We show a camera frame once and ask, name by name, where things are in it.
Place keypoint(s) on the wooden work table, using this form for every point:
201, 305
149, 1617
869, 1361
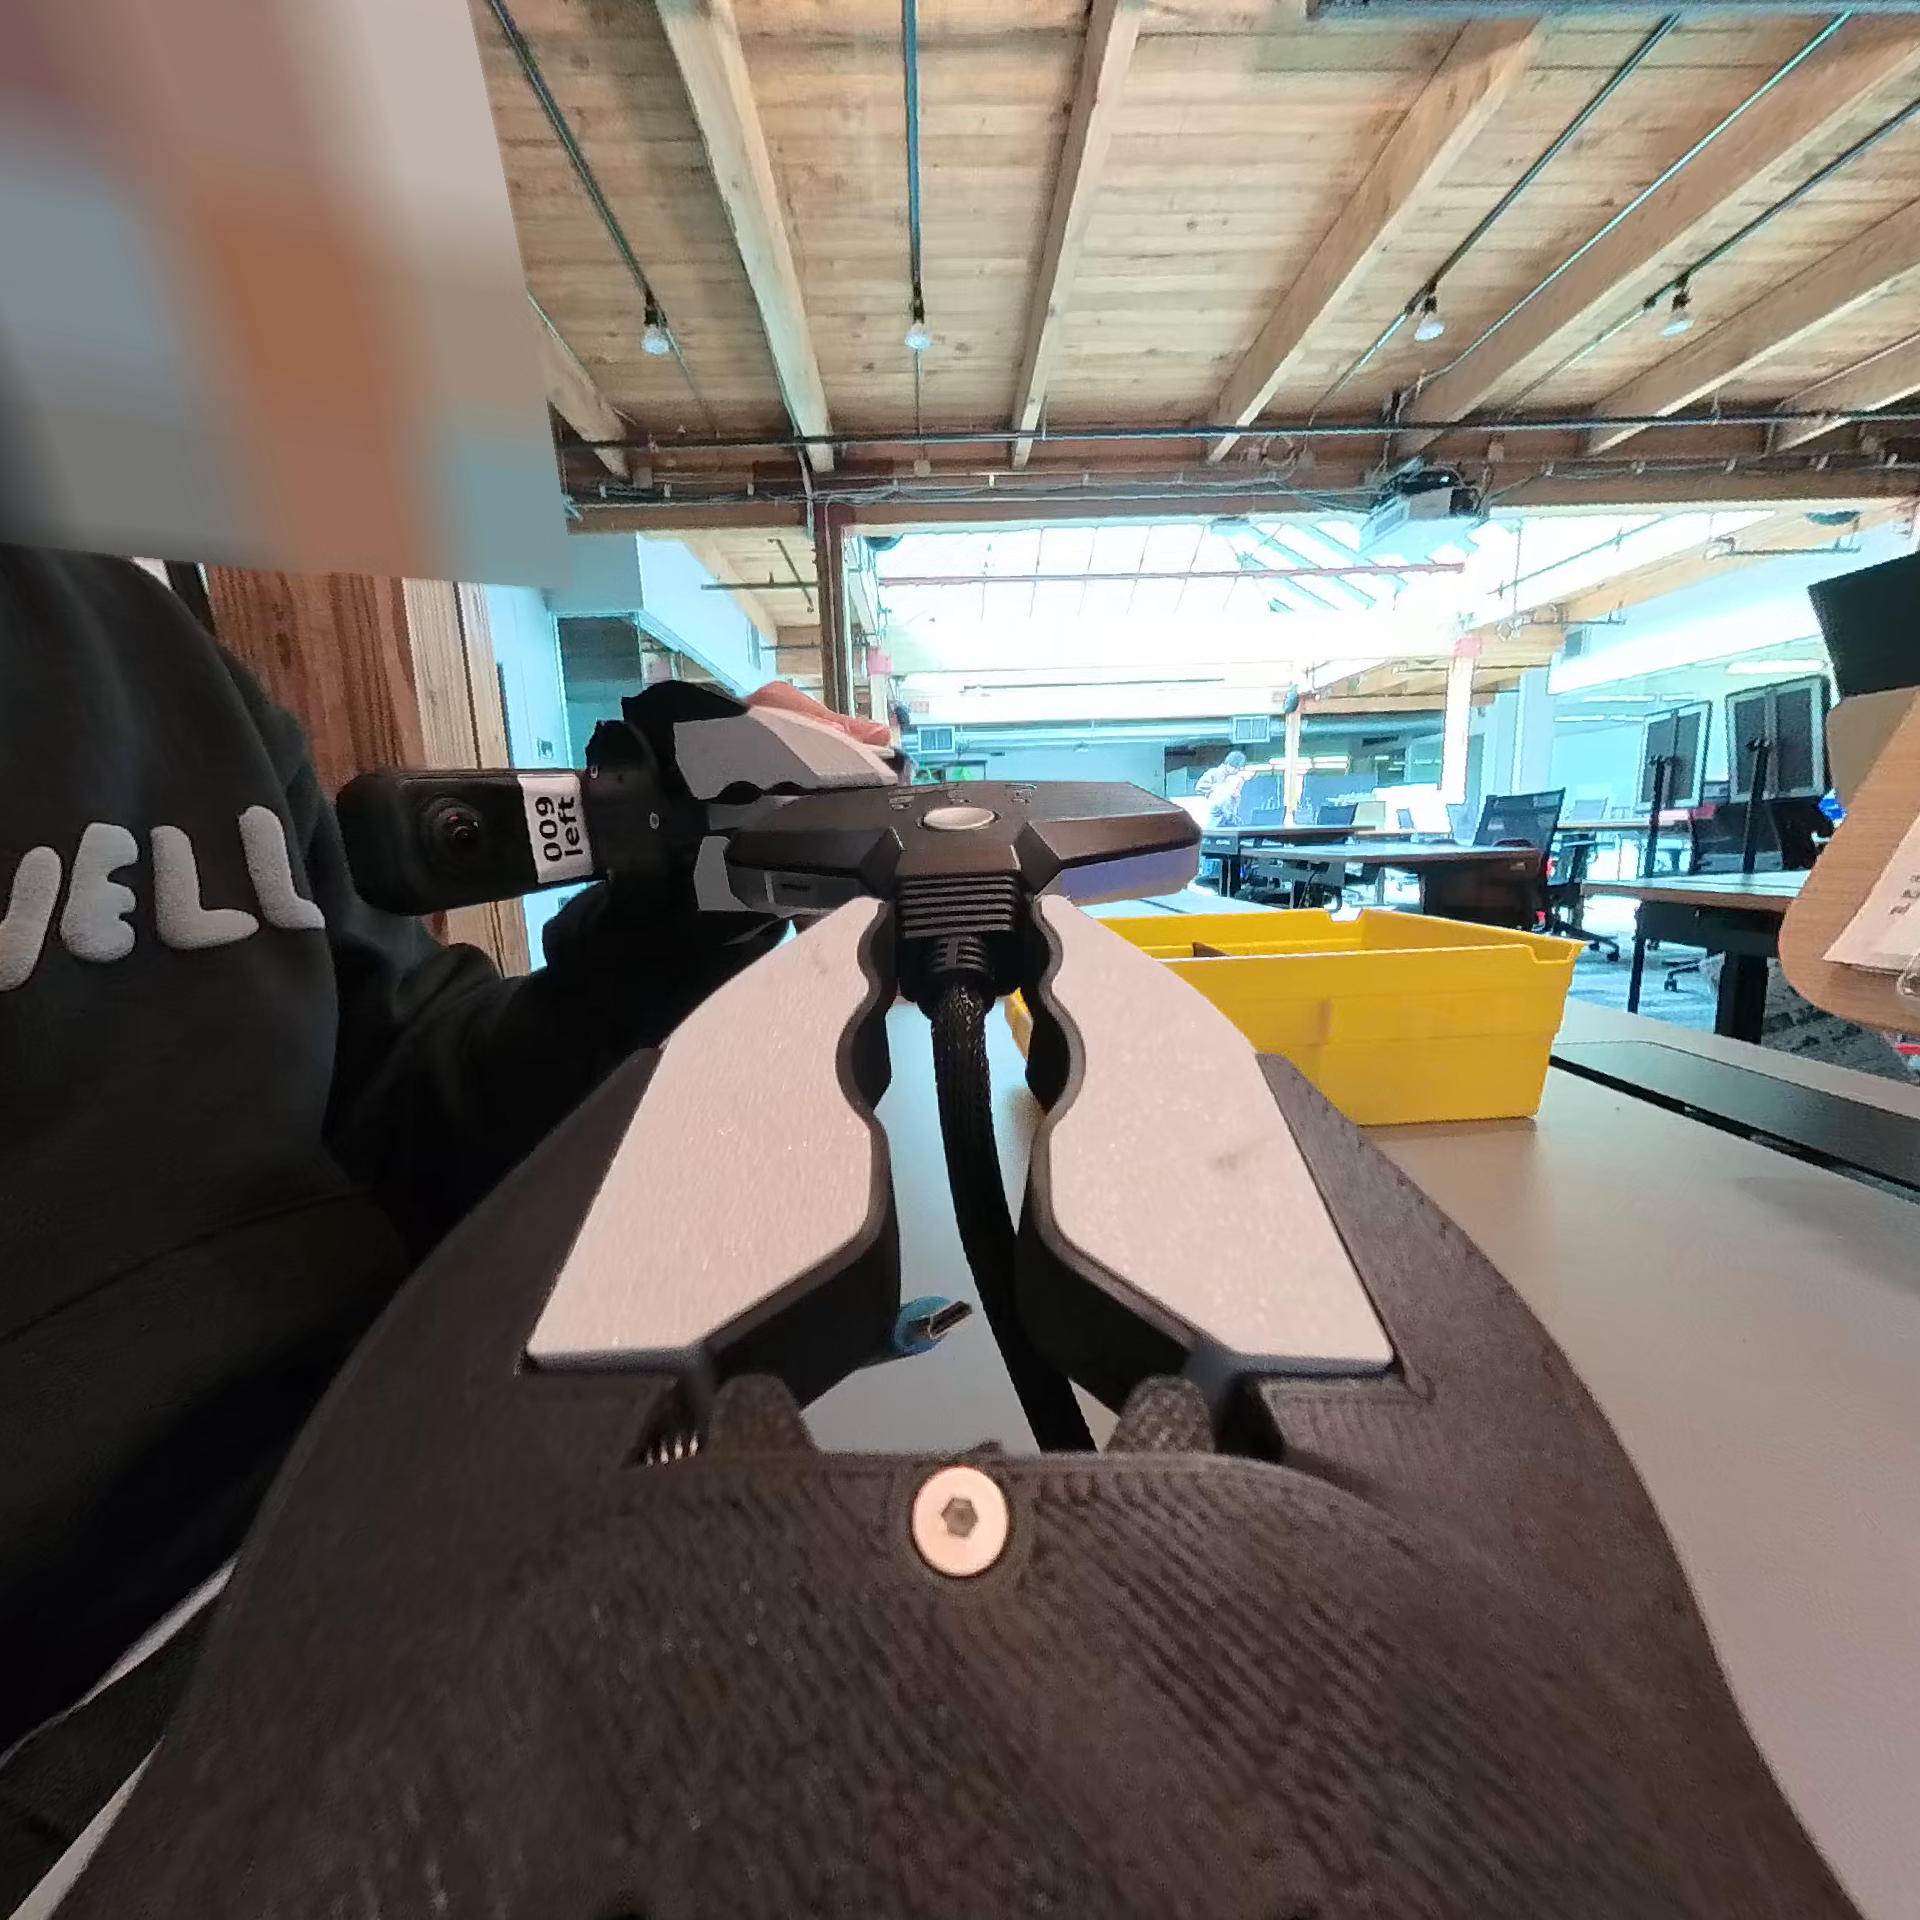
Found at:
1350, 854

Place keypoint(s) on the person's left hand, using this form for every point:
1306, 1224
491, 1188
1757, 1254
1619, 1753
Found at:
818, 713

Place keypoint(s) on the yellow plastic bin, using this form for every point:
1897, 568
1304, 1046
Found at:
1350, 1035

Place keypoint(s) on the ceiling projector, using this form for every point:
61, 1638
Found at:
1418, 504

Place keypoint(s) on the black office chair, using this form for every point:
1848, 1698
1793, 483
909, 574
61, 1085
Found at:
1523, 838

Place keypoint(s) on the desk monitor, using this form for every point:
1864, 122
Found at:
1779, 734
1677, 756

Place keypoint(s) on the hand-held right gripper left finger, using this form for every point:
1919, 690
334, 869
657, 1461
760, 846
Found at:
721, 1154

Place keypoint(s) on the person's torso black hoodie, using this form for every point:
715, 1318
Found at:
149, 1200

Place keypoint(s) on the wooden instruction board stand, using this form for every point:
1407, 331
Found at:
1861, 901

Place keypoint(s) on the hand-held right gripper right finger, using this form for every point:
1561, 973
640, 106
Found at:
1200, 1170

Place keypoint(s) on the person's left forearm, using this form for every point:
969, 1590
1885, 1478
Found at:
494, 1050

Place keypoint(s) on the grey desk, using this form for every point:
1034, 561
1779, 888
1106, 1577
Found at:
1725, 1348

